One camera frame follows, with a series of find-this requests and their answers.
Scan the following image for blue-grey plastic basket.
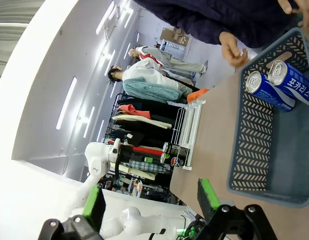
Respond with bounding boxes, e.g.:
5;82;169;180
226;26;309;208

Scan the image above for clothing rack with garments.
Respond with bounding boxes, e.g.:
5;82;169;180
116;98;188;151

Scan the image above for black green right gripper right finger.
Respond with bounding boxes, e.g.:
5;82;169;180
194;178;279;240

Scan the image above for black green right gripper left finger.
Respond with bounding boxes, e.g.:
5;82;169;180
38;184;107;240

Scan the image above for plaid garment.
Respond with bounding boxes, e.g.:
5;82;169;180
128;159;168;173

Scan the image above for cardboard boxes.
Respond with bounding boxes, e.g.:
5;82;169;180
159;26;190;47

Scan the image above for person in white shirt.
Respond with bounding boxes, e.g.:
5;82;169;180
107;58;200;103

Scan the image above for cream garment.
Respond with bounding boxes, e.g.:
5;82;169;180
111;114;173;130

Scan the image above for person in navy jacket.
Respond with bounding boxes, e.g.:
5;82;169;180
133;0;295;50

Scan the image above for Pepsi drink can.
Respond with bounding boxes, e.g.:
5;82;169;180
160;152;188;167

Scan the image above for blue Pocari Sweat can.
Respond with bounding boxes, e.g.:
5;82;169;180
245;71;297;113
267;59;309;107

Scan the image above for black drink can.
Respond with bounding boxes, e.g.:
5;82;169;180
162;141;190;157

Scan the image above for person's left hand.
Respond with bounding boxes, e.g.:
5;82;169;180
277;0;309;30

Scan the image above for long ceiling light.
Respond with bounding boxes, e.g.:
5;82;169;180
83;106;95;138
104;49;116;77
55;77;78;131
95;1;115;36
96;119;105;143

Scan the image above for black cable bundle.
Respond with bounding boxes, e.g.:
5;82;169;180
176;216;208;240

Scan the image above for orange-red garment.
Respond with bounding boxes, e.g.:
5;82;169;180
118;104;152;120

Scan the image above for orange cloth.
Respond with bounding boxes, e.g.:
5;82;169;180
186;87;210;103

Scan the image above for white storage shelf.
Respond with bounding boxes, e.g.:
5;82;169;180
159;39;187;57

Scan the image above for white wire can dispenser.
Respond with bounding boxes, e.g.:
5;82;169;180
170;99;207;171

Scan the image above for person's right hand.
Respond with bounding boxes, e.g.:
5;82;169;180
218;31;249;69

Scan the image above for mannequin with grey red clothes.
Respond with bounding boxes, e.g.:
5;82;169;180
128;45;208;76

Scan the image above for black clothes rack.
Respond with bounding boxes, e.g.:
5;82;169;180
101;93;130;146

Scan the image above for red garment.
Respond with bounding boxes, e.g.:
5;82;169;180
108;141;164;156

